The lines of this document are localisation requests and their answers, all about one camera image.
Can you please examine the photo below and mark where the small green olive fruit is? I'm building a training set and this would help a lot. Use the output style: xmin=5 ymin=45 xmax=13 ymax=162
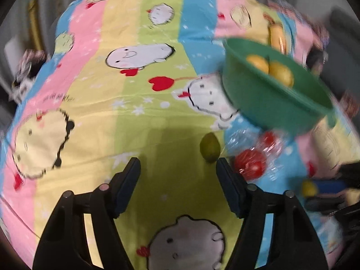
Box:
xmin=301 ymin=179 xmax=319 ymax=198

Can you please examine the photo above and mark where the red tomato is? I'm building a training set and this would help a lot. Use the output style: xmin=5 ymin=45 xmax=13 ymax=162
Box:
xmin=257 ymin=130 xmax=283 ymax=157
xmin=234 ymin=149 xmax=267 ymax=181

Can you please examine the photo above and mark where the green plastic basin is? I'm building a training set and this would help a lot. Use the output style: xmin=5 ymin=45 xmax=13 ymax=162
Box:
xmin=222 ymin=38 xmax=337 ymax=136

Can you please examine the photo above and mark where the yellow-green pear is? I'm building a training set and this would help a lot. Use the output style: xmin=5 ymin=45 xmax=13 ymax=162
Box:
xmin=268 ymin=61 xmax=294 ymax=88

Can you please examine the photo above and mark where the yellow lemon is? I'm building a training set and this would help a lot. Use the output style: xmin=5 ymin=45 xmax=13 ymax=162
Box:
xmin=246 ymin=54 xmax=269 ymax=74

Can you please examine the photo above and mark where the grey sofa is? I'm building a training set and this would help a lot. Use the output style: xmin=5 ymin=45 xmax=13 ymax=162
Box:
xmin=320 ymin=8 xmax=359 ymax=99

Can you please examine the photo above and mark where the yellow bear water bottle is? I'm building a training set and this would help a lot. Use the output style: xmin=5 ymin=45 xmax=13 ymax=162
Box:
xmin=263 ymin=13 xmax=287 ymax=54

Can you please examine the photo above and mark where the colourful cartoon bed sheet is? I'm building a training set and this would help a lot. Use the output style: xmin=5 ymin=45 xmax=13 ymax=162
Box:
xmin=1 ymin=0 xmax=359 ymax=269

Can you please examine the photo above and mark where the clutter pile of bags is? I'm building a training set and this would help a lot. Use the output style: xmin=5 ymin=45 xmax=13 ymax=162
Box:
xmin=9 ymin=49 xmax=50 ymax=104

